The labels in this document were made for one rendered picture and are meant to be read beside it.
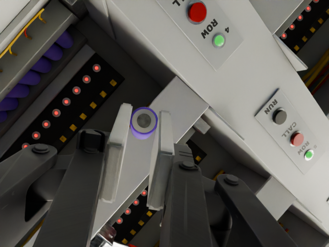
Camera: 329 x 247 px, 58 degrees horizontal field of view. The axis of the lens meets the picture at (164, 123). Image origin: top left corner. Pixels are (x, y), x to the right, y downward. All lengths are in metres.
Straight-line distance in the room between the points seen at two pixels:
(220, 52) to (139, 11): 0.08
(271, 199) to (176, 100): 0.20
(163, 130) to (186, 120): 0.14
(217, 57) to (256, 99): 0.07
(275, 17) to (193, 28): 0.09
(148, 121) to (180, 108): 0.11
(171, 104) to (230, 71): 0.07
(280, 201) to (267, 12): 0.23
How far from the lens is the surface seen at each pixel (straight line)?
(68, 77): 0.42
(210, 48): 0.28
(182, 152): 0.15
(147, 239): 0.61
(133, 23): 0.26
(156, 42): 0.26
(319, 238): 0.63
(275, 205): 0.42
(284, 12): 0.34
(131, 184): 0.30
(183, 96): 0.29
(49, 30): 0.31
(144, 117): 0.19
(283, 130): 0.36
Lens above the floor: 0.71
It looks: 28 degrees up
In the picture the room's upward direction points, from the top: 132 degrees clockwise
